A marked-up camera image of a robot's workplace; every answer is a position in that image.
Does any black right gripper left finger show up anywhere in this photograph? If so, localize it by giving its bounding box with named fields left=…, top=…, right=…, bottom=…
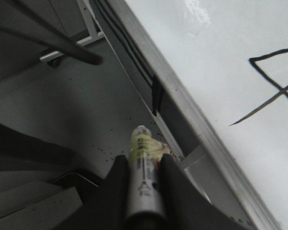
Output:
left=55, top=155, right=129, bottom=230

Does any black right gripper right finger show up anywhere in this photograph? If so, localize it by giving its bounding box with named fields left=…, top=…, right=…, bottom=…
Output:
left=159, top=154, right=245, bottom=230

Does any white black-tipped whiteboard marker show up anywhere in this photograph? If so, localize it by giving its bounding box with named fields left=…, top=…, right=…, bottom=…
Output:
left=127, top=125, right=170, bottom=218

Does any white whiteboard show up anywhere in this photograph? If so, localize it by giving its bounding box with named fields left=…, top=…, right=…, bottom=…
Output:
left=127, top=0, right=288, bottom=230

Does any white stand base with caster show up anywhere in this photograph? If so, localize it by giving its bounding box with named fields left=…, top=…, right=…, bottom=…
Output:
left=39, top=0, right=104, bottom=66

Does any grey whiteboard ledge rail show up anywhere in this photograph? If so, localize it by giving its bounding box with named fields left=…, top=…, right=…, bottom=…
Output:
left=92, top=0, right=279, bottom=230

